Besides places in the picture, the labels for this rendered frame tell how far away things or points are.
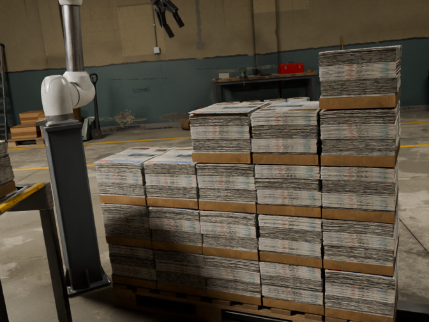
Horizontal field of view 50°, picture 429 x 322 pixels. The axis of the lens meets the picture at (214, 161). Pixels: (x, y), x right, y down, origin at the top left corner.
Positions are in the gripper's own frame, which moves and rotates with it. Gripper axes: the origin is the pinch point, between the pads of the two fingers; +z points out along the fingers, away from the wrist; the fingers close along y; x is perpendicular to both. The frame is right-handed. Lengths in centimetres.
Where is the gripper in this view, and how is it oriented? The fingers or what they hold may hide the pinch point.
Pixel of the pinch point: (175, 30)
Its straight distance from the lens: 243.5
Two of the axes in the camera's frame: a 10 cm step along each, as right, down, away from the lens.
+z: 5.0, 8.6, 1.2
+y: 4.4, -1.4, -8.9
